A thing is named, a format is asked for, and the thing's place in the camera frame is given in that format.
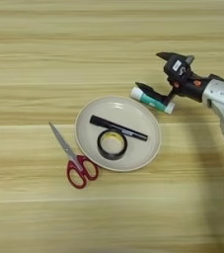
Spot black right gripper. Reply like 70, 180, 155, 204
134, 51, 210, 107

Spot black marker pen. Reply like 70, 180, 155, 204
89, 114, 149, 142

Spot black tape roll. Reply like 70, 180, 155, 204
96, 128, 128, 161

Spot black box with white label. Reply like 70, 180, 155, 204
163, 53, 195, 79

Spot white teal glue stick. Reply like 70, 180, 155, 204
129, 86, 176, 116

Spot beige round plate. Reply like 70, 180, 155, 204
74, 95, 162, 173

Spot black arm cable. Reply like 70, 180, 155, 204
209, 73, 224, 82

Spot red handled scissors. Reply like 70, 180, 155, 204
48, 122, 100, 190

